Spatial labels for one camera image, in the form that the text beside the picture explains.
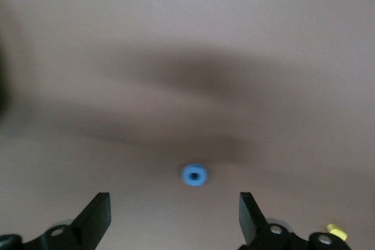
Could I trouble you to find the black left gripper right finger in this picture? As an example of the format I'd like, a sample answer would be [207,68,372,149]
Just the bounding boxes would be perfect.
[239,191,352,250]

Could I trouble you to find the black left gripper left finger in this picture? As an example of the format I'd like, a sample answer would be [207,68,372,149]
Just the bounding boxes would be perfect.
[0,191,111,250]

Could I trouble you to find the blue letter o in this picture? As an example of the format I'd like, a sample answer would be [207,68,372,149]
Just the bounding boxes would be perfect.
[180,162,210,188]

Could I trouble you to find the brown table cover sheet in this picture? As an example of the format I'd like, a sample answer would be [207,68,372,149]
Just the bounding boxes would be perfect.
[0,0,375,250]

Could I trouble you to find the yellow letter n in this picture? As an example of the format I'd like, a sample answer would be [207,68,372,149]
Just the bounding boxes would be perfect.
[325,222,349,241]

